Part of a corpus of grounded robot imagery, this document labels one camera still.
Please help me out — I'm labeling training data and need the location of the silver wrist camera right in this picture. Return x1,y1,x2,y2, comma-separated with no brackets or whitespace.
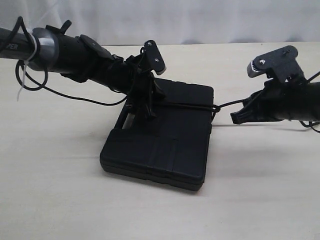
246,45,305,84

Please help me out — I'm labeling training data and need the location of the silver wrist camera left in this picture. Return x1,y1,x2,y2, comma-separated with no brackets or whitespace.
144,40,167,76

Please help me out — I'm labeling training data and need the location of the black left arm strap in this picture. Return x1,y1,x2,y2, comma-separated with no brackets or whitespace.
44,20,73,35

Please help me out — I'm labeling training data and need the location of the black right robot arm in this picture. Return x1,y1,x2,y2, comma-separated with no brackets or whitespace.
230,80,320,125

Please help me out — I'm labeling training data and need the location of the black plastic carrying case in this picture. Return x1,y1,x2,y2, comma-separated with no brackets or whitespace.
99,77,215,193

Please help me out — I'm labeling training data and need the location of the white curtain backdrop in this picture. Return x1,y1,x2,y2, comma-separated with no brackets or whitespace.
0,0,320,46

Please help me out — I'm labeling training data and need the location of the white zip tie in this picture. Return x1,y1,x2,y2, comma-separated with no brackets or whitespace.
16,32,41,102

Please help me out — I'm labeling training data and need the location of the black braided rope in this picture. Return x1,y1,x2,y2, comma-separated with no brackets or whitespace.
149,98,251,126

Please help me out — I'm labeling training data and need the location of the thin black left cable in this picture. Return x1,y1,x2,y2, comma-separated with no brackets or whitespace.
14,59,131,107

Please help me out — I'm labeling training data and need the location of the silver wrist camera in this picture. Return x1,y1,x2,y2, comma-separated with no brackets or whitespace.
246,45,305,84
144,40,167,76

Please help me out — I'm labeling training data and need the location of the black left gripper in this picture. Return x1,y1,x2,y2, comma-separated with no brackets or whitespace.
125,53,166,119

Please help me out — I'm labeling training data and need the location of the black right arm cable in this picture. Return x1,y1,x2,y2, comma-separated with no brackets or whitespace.
297,71,320,133

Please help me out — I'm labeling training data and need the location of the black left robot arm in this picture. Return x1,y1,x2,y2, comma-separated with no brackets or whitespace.
0,26,166,119

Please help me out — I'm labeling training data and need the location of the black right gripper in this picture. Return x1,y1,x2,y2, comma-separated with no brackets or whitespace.
230,83,310,125

